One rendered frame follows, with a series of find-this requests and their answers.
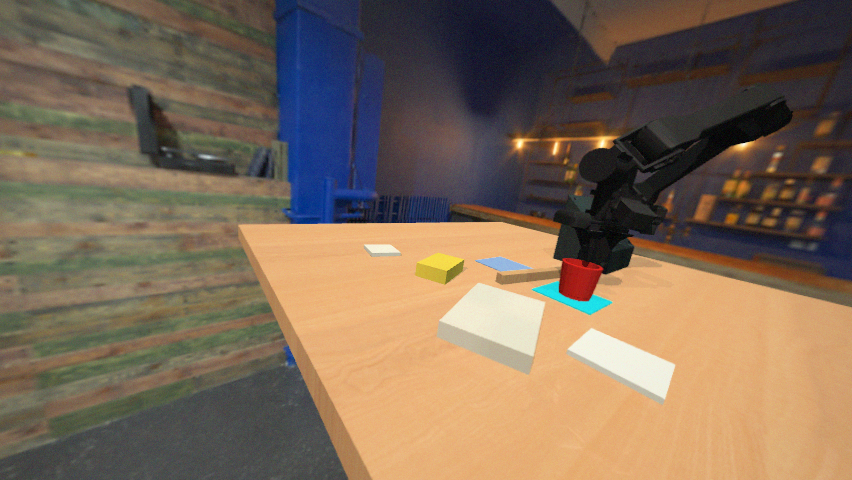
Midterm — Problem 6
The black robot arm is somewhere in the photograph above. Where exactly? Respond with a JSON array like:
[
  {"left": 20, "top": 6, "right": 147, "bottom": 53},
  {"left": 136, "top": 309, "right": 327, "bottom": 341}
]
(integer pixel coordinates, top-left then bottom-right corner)
[{"left": 579, "top": 82, "right": 793, "bottom": 231}]

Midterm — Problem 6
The white flat square tile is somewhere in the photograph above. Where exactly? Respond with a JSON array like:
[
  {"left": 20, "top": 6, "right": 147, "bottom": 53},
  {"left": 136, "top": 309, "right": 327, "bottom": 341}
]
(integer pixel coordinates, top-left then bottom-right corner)
[{"left": 364, "top": 244, "right": 401, "bottom": 257}]

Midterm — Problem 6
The yellow block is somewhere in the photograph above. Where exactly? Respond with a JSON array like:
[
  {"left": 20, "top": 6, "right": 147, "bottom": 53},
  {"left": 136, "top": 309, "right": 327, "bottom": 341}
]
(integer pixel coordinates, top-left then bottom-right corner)
[{"left": 415, "top": 253, "right": 465, "bottom": 285}]

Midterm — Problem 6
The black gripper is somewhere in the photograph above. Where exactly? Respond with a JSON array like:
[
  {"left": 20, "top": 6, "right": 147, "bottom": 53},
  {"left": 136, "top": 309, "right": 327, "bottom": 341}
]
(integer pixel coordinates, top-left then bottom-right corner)
[{"left": 554, "top": 185, "right": 657, "bottom": 263}]

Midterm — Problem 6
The white flat rectangular slab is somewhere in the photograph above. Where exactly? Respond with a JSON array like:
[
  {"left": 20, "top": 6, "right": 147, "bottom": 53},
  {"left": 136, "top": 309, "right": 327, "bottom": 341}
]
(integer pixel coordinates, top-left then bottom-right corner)
[{"left": 566, "top": 328, "right": 675, "bottom": 406}]

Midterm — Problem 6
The beige flat block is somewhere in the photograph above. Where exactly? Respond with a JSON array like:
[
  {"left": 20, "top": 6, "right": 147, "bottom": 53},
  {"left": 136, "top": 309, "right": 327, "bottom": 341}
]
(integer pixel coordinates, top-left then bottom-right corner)
[{"left": 437, "top": 283, "right": 546, "bottom": 375}]

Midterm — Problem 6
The red cup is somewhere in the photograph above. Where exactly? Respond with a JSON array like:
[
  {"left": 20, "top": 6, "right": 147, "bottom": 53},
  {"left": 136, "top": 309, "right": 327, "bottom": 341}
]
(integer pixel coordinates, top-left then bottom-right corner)
[{"left": 559, "top": 258, "right": 603, "bottom": 301}]

